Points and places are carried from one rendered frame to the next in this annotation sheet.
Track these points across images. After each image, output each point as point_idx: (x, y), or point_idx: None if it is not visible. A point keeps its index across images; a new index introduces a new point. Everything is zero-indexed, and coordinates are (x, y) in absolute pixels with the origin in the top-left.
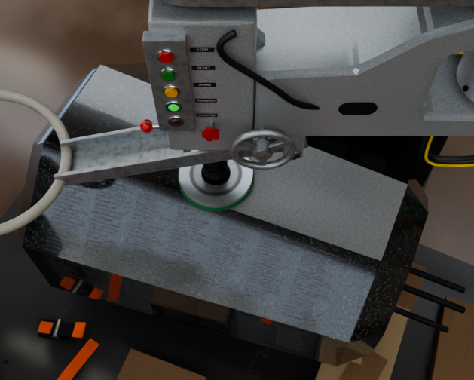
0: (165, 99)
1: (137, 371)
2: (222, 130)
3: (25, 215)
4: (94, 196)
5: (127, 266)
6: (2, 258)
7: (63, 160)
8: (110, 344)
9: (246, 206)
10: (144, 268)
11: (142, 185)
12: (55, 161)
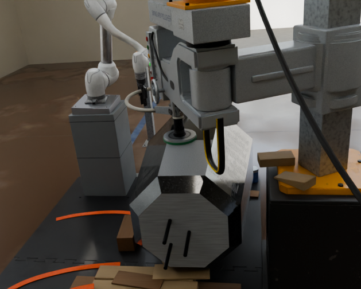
0: (149, 59)
1: (129, 218)
2: (158, 84)
3: (138, 107)
4: (164, 130)
5: (146, 155)
6: None
7: None
8: None
9: (169, 145)
10: (146, 157)
11: (169, 130)
12: (171, 117)
